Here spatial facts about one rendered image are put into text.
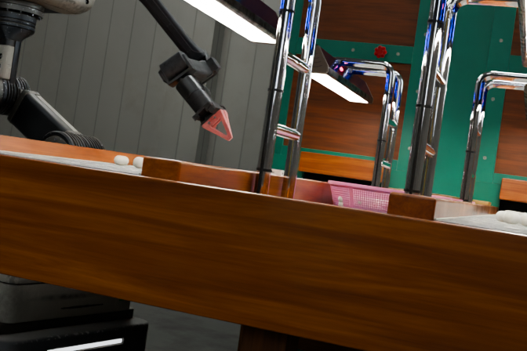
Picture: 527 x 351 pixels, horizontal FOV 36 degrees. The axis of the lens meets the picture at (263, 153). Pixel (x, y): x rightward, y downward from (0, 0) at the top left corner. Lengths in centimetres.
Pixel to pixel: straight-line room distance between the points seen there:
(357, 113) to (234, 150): 215
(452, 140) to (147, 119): 292
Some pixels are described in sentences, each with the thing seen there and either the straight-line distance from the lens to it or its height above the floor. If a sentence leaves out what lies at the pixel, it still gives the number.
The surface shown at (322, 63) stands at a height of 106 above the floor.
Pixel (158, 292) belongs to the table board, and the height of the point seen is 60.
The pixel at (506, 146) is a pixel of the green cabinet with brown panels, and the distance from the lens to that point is 277.
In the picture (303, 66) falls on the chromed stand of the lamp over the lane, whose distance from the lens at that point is 141.
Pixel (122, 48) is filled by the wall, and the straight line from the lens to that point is 556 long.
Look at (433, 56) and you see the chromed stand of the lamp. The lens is 125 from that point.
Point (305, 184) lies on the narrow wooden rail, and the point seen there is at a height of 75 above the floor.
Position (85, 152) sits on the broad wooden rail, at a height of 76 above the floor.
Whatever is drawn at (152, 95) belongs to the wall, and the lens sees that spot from 533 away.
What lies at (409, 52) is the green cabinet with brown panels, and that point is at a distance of 283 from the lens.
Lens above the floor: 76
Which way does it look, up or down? 1 degrees up
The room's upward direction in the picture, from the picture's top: 8 degrees clockwise
